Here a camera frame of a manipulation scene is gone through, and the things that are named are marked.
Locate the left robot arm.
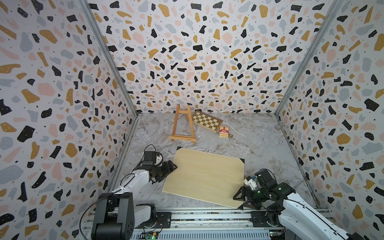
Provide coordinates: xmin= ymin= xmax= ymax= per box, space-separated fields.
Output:
xmin=91 ymin=151 xmax=178 ymax=240

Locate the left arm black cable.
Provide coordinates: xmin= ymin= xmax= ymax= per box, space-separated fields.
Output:
xmin=78 ymin=194 xmax=106 ymax=240

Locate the light wooden board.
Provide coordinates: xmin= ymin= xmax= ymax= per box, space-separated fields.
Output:
xmin=163 ymin=148 xmax=245 ymax=209

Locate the wooden chessboard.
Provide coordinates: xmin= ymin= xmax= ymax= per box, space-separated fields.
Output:
xmin=192 ymin=111 xmax=223 ymax=133

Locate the small red white box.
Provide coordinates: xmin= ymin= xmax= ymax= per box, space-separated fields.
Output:
xmin=219 ymin=126 xmax=230 ymax=138

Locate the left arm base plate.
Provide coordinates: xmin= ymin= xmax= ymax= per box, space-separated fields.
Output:
xmin=135 ymin=212 xmax=172 ymax=229

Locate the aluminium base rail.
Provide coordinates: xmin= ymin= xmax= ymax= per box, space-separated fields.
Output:
xmin=82 ymin=206 xmax=338 ymax=240

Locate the wooden easel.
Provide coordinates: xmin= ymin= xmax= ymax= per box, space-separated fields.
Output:
xmin=169 ymin=104 xmax=197 ymax=144

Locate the small electronics board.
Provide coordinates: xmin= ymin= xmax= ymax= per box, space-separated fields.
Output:
xmin=139 ymin=232 xmax=159 ymax=240

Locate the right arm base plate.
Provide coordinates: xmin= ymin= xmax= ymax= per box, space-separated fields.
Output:
xmin=250 ymin=211 xmax=282 ymax=228

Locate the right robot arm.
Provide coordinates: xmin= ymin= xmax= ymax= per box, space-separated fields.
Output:
xmin=233 ymin=169 xmax=363 ymax=240

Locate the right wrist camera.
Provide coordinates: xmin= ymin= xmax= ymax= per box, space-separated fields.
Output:
xmin=244 ymin=176 xmax=259 ymax=191

